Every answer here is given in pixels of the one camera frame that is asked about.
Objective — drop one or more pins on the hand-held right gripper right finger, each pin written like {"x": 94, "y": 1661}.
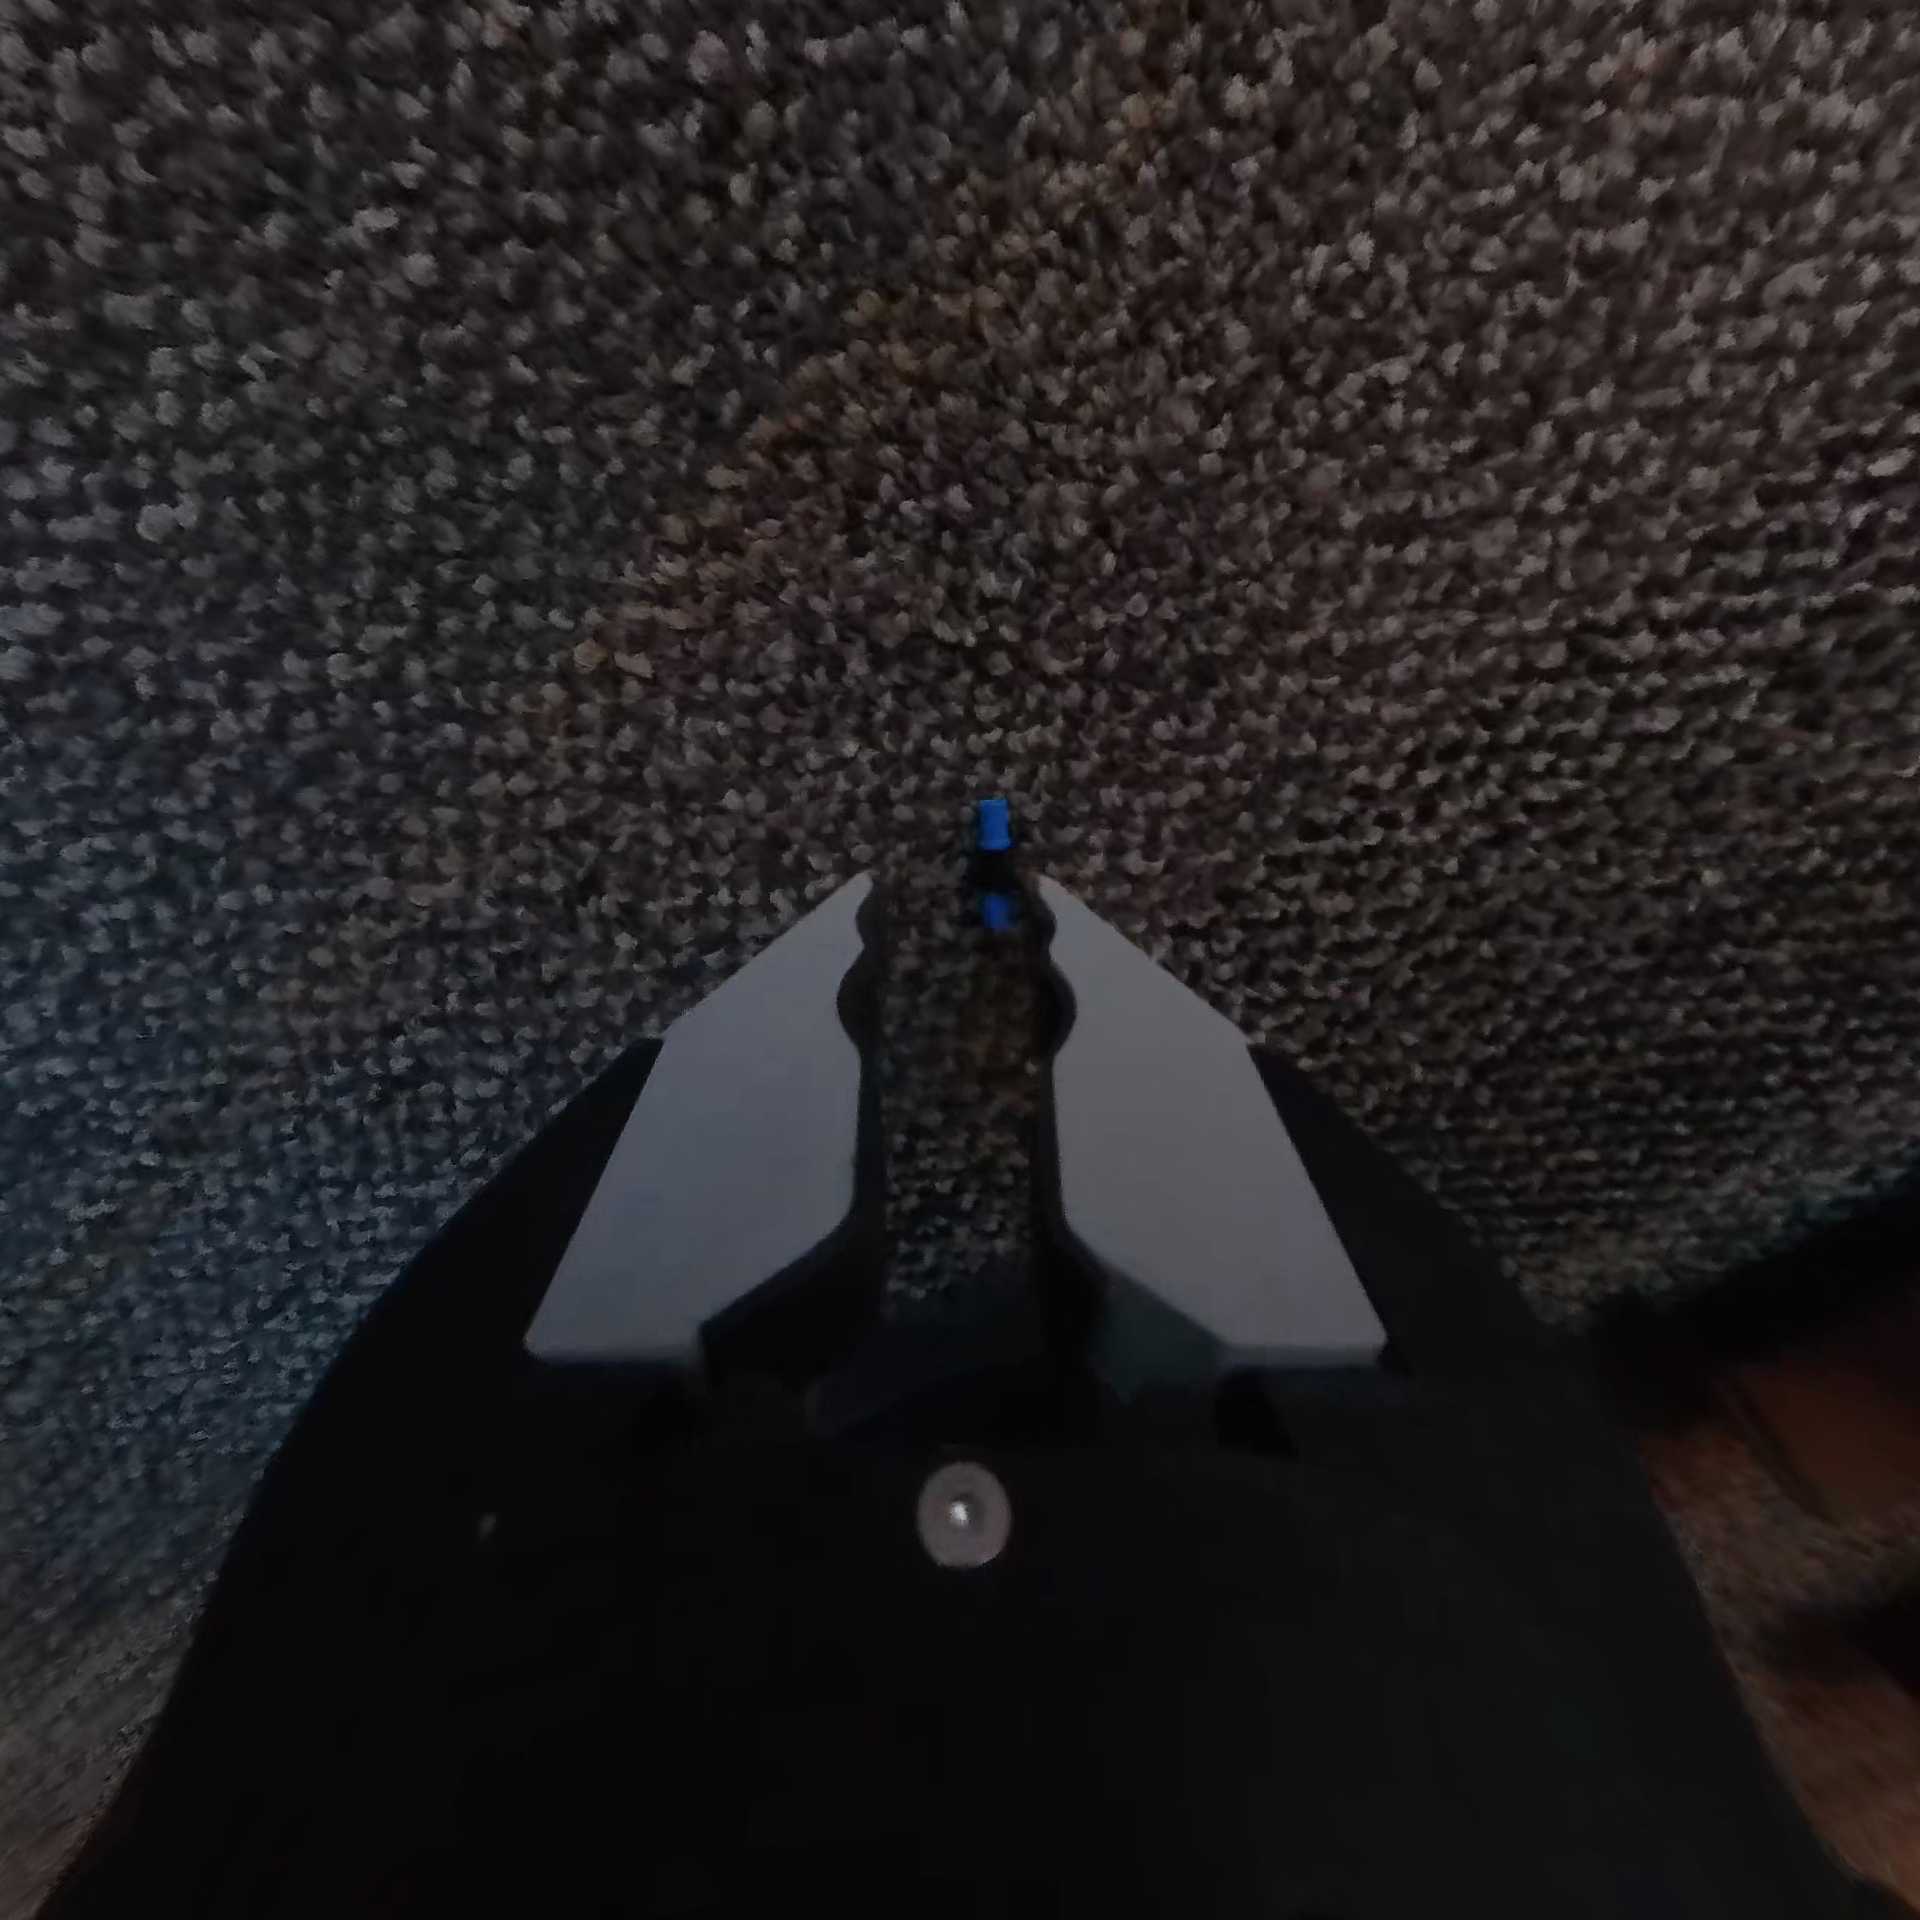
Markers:
{"x": 1200, "y": 1171}

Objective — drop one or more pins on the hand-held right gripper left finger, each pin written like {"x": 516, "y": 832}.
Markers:
{"x": 705, "y": 1171}

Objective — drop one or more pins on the blue lego pin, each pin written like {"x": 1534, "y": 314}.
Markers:
{"x": 988, "y": 861}

